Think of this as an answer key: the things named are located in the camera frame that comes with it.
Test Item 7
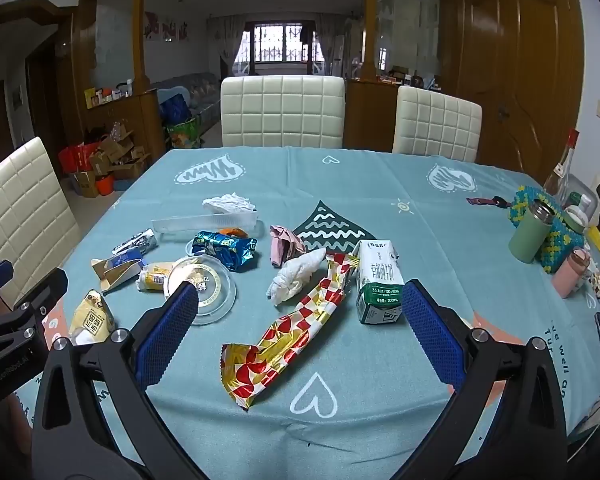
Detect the red gold checkered wrapper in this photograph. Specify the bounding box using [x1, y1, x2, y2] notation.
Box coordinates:
[221, 252, 361, 411]

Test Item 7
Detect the green white milk carton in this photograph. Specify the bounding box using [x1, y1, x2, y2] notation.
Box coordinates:
[355, 239, 406, 325]

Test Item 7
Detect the white standing air conditioner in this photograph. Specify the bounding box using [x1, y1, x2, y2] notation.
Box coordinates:
[330, 35, 346, 78]

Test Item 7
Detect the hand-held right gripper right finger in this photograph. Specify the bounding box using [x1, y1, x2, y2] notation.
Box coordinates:
[390, 279, 570, 480]

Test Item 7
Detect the cream quilted chair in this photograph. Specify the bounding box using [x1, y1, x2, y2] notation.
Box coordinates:
[392, 85, 483, 163]
[220, 75, 346, 150]
[0, 136, 82, 306]

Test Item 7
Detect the pink insulated tumbler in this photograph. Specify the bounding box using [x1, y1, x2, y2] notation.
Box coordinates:
[551, 247, 592, 300]

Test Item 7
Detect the pile of cardboard boxes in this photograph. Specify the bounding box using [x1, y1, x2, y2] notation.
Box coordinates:
[70, 127, 153, 198]

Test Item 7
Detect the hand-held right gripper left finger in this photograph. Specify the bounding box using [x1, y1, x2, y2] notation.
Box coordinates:
[30, 280, 211, 480]

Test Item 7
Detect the wooden partition cabinet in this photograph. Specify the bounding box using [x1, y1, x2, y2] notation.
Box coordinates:
[82, 87, 168, 156]

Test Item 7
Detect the white paper towel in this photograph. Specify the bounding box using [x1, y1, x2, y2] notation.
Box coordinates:
[266, 247, 327, 307]

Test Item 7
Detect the clear plastic bag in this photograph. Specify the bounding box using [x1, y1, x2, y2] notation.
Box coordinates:
[151, 210, 259, 237]

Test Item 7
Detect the green insulated tumbler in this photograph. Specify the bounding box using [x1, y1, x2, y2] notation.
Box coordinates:
[509, 199, 556, 264]

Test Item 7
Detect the grey blue sofa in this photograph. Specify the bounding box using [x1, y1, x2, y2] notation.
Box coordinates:
[150, 72, 221, 126]

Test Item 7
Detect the white pump bottle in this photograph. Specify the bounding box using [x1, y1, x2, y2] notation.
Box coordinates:
[565, 192, 593, 233]

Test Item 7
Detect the yellow white snack wrapper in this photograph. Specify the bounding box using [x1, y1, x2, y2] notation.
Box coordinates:
[137, 261, 173, 293]

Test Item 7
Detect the glass bottle with red cap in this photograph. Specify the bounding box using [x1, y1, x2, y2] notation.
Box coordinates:
[542, 129, 580, 196]

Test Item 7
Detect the blue white flattened carton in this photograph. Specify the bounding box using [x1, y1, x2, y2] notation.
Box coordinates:
[91, 252, 148, 293]

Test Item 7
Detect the wooden panel door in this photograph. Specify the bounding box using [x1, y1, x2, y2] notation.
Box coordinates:
[460, 0, 586, 176]

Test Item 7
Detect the barred window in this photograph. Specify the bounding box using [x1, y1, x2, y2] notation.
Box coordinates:
[245, 21, 326, 65]

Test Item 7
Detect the white gold snack packet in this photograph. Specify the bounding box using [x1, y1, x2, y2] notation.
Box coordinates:
[69, 290, 115, 346]

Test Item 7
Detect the red paper bag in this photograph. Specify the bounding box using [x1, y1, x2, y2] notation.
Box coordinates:
[57, 142, 101, 173]

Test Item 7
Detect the blue foil wrapper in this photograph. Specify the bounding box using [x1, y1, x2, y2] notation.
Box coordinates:
[191, 230, 259, 273]

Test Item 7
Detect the colourful printed bag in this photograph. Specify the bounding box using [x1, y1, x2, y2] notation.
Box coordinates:
[166, 117, 201, 151]

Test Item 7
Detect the clear round plastic lid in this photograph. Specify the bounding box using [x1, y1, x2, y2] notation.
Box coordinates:
[162, 255, 237, 326]

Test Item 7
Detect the silver blister pack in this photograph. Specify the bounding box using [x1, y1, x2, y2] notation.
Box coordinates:
[112, 228, 158, 256]

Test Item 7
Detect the pink crumpled paper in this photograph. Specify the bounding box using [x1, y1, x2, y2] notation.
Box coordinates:
[270, 225, 307, 268]

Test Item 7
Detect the teal printed tablecloth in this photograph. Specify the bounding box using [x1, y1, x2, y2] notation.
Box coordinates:
[10, 146, 600, 480]

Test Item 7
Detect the blue shopping bag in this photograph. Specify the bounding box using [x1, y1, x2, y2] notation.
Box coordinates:
[159, 94, 193, 123]

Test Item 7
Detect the teal yellow crochet bag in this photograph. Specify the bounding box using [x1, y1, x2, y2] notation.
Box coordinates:
[508, 185, 588, 273]

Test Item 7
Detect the white tissue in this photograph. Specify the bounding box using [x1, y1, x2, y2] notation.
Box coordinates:
[202, 192, 257, 215]

